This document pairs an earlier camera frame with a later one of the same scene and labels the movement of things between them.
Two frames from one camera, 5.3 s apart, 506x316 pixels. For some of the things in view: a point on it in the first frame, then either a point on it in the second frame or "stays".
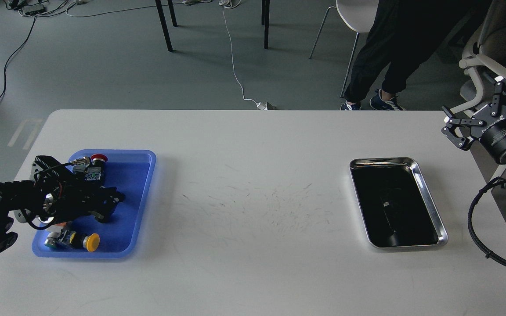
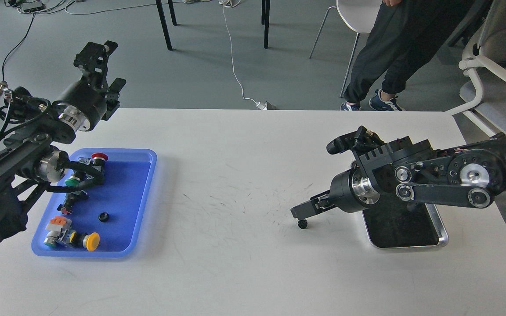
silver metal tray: (397, 208) stays
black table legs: (265, 20) stays
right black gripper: (500, 131) to (353, 191)
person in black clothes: (402, 34) stays
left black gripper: (66, 199) to (83, 103)
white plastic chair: (358, 15) stays
